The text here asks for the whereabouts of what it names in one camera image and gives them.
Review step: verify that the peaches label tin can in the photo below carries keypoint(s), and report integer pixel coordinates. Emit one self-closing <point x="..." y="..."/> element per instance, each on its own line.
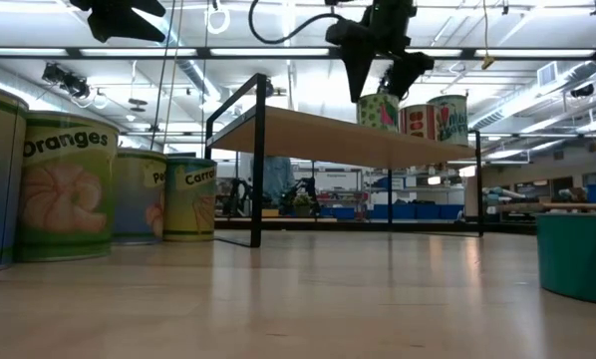
<point x="138" y="199"/>

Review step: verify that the teal berries label small can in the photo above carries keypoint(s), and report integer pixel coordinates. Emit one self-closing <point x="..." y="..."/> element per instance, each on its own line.
<point x="452" y="122"/>

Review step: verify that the small potted plant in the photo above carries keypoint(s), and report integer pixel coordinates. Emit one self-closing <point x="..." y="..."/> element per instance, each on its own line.
<point x="302" y="204"/>

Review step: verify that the red label small can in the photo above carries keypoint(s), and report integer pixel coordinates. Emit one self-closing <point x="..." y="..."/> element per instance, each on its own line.
<point x="417" y="122"/>

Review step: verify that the black aluminium table frame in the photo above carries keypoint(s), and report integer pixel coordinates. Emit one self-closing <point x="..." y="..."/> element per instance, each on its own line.
<point x="427" y="227"/>

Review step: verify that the wooden shelf with black frame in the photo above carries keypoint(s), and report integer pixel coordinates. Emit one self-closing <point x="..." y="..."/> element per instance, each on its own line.
<point x="338" y="139"/>

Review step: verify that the person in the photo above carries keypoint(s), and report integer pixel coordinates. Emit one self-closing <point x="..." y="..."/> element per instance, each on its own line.
<point x="278" y="179"/>

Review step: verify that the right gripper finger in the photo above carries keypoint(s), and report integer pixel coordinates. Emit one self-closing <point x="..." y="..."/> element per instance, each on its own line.
<point x="359" y="72"/>
<point x="410" y="75"/>

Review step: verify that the plain teal small can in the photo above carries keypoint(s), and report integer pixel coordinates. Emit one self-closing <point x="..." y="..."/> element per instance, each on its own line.
<point x="577" y="259"/>

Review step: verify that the black overhead rig beam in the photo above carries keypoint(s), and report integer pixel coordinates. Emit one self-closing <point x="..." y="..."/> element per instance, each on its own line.
<point x="203" y="52"/>

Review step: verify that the carrots label tin can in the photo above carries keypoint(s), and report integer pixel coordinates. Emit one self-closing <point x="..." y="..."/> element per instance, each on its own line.
<point x="188" y="204"/>

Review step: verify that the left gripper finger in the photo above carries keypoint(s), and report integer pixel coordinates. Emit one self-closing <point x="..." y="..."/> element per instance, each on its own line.
<point x="121" y="27"/>
<point x="153" y="7"/>

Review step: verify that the green label small can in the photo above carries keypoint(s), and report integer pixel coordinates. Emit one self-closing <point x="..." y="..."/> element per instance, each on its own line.
<point x="375" y="112"/>

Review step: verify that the oranges label tin can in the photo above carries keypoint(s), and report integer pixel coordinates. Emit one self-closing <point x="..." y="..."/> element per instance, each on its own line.
<point x="66" y="194"/>

